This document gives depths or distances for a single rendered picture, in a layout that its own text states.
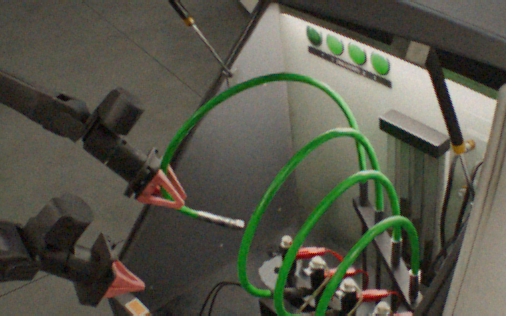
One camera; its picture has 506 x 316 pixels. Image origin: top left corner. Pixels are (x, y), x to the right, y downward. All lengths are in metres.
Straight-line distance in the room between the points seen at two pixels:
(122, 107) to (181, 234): 0.46
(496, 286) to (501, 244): 0.07
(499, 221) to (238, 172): 0.78
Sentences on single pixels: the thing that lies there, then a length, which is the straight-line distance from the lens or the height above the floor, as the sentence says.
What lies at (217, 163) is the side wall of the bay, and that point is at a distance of 1.52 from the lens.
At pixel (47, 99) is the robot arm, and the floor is 1.45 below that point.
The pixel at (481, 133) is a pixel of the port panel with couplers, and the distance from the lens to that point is 1.20.
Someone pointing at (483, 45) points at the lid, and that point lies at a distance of 0.80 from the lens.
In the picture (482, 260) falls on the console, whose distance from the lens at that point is 0.98.
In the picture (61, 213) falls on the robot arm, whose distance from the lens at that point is 0.94.
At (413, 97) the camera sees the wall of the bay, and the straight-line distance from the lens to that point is 1.28.
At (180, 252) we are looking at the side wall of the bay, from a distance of 1.57.
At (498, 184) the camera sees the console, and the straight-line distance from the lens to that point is 0.93.
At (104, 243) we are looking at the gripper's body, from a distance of 1.04.
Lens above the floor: 1.99
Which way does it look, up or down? 35 degrees down
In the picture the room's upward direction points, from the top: 8 degrees counter-clockwise
